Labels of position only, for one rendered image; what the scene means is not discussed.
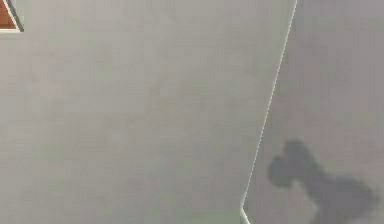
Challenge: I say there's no brown framed picture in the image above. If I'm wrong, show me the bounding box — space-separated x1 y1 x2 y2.
0 0 25 34

